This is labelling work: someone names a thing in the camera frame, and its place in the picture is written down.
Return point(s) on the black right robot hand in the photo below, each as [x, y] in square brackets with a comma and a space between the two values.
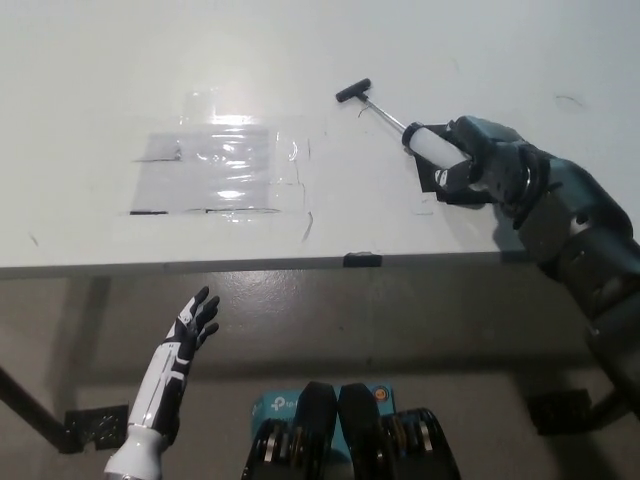
[492, 160]

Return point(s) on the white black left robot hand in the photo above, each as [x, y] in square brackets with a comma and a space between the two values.
[160, 380]

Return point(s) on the black square fixture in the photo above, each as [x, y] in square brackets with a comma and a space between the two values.
[425, 175]

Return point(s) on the black floor plate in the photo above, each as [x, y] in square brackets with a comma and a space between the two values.
[95, 427]
[560, 410]

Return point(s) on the black diagonal table leg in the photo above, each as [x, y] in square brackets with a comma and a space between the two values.
[35, 410]
[605, 414]

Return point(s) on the black tape strip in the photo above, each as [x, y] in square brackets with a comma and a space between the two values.
[362, 259]

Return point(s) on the clear plastic film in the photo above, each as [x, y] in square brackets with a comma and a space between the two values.
[291, 150]

